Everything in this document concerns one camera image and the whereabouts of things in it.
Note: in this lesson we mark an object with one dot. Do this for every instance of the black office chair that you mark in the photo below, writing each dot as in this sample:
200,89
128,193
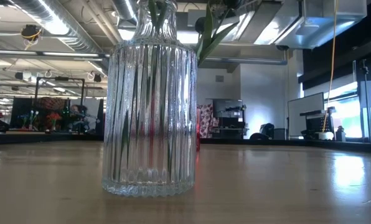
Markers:
263,132

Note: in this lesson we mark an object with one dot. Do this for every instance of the black equipment cart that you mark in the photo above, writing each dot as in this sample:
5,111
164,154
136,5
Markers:
317,123

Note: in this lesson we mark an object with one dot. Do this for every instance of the dark purple artificial tulip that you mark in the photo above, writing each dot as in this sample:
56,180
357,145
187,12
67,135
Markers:
208,34

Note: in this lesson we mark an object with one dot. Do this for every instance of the black background rig frame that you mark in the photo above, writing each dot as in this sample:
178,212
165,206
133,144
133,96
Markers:
59,79

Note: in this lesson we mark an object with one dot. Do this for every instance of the silver round ceiling duct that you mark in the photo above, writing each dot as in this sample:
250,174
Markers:
58,21

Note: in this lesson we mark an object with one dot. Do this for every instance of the silver rectangular ceiling duct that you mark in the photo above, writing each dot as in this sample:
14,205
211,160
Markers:
310,21

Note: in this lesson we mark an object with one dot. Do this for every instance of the red dotted white cloth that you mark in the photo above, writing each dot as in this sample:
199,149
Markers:
205,119

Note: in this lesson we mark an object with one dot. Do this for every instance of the red background flowers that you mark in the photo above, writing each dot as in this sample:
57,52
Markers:
53,118

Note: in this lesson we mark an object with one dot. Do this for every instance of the black cabinet machine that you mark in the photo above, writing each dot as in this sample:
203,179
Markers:
229,118

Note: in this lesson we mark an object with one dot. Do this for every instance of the white whiteboard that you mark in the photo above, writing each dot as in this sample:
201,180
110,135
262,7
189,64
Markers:
305,115

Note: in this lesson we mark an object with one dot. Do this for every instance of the clear ribbed glass vase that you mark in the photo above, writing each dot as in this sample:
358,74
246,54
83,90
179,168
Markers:
149,124

